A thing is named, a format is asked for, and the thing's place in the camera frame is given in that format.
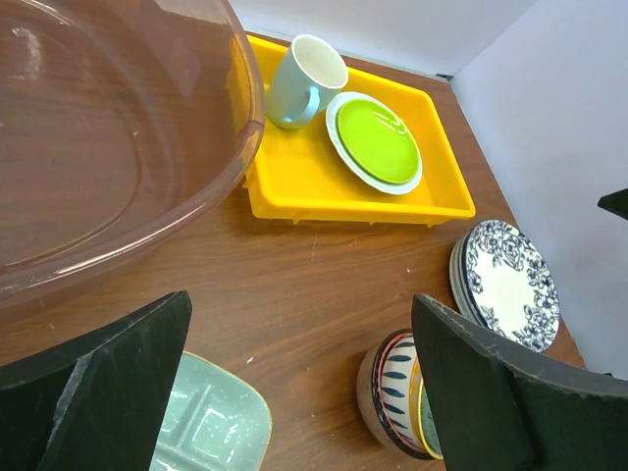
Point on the blue floral pattern plate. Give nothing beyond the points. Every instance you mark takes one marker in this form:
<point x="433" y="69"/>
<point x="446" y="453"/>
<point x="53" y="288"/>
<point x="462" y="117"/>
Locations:
<point x="509" y="285"/>

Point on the white scalloped plate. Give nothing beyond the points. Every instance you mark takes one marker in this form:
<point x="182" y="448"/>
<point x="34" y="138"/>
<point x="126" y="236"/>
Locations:
<point x="331" y="124"/>

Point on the transparent pink plastic bin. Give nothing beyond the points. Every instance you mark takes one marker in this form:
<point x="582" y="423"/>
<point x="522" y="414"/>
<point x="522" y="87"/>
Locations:
<point x="121" y="123"/>

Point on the yellow plastic tray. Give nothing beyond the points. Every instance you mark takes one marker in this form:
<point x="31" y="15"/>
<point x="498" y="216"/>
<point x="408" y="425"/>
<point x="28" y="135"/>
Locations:
<point x="298" y="175"/>

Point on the mint green divided dish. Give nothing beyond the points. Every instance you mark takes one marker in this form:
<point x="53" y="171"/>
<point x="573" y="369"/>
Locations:
<point x="214" y="421"/>

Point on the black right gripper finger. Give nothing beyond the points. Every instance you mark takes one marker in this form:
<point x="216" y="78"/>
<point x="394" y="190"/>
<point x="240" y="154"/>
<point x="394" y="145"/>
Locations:
<point x="616" y="203"/>

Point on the teal rim lettered plate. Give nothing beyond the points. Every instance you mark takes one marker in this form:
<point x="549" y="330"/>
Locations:
<point x="458" y="287"/>

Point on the yellow rimmed bowl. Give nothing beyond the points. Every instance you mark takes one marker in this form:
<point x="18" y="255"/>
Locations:
<point x="423" y="425"/>

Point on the lime green small plate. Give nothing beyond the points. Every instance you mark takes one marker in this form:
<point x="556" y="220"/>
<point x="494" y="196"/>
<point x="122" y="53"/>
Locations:
<point x="378" y="141"/>

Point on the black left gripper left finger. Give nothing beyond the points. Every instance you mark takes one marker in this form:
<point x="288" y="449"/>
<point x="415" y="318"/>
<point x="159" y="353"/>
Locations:
<point x="95" y="402"/>

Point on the light blue ceramic mug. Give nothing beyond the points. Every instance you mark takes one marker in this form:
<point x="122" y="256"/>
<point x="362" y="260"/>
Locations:
<point x="310" y="76"/>

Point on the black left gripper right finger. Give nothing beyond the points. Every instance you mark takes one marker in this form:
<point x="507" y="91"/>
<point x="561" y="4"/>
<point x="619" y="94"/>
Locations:
<point x="498" y="405"/>

